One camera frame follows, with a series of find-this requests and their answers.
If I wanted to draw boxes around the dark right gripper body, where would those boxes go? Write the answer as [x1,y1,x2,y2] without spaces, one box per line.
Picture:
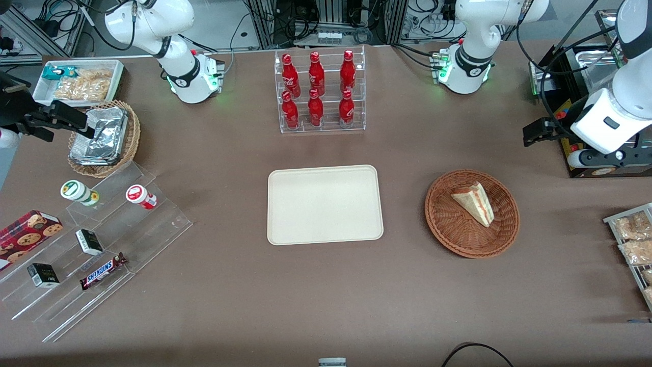
[0,71,38,135]

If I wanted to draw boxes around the triangular sandwich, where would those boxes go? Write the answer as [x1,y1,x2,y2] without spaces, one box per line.
[450,182,495,228]

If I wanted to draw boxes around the light wicker basket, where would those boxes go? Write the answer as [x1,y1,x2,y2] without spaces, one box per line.
[67,99,141,178]

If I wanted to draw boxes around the brown round wicker basket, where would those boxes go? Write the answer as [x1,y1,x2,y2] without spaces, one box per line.
[425,169,521,259]

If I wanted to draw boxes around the cream plastic tray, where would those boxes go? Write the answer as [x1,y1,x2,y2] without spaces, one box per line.
[267,164,385,246]

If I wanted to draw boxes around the clear cracker bag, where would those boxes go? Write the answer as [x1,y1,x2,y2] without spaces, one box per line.
[53,76,112,102]
[75,68,113,84]

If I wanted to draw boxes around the white rectangular bin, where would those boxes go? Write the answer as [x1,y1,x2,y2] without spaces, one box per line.
[33,59,125,107]

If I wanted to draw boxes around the silver foil pack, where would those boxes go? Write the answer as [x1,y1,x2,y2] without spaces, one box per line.
[69,143,123,166]
[76,106,128,156]

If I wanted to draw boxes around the teal snack packet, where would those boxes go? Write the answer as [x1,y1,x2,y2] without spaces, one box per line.
[41,65,78,82]

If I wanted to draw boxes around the black food warmer appliance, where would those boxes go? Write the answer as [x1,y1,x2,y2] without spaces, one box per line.
[529,9,652,178]

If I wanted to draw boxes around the green lid white bottle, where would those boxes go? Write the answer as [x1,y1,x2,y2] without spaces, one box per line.
[60,179,100,207]

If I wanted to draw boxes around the red lid white bottle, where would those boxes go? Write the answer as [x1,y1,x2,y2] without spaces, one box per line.
[125,184,158,211]

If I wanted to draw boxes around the red cookie box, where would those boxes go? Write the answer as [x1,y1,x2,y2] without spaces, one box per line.
[0,209,64,272]

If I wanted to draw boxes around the small black box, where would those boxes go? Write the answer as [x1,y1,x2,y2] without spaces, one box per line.
[26,263,61,289]
[75,229,104,256]

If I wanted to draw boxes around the clear acrylic stepped shelf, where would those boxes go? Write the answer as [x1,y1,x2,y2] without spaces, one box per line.
[0,162,194,343]

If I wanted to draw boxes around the Snickers chocolate bar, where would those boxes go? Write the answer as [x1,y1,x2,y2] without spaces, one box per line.
[79,252,128,292]

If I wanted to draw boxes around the red cola bottle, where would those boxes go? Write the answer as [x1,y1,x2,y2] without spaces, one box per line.
[338,89,356,128]
[309,51,326,97]
[281,91,300,130]
[340,49,357,94]
[307,88,324,127]
[281,53,302,98]

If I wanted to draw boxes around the clear acrylic bottle rack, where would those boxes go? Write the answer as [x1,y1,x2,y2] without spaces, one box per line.
[274,45,366,135]

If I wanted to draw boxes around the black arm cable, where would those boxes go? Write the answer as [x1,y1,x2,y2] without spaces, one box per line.
[515,0,630,141]

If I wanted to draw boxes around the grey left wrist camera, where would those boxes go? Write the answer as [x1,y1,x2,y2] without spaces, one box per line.
[567,145,652,170]

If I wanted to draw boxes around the aluminium rail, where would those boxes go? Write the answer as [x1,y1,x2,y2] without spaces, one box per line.
[0,4,71,65]

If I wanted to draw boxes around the metal wire rack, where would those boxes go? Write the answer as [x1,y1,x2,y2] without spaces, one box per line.
[603,202,652,312]

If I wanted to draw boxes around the black floor cable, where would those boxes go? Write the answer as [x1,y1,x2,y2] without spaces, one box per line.
[441,342,515,367]

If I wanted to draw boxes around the aluminium frame rack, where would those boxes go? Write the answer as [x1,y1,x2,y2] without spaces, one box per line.
[243,0,409,49]

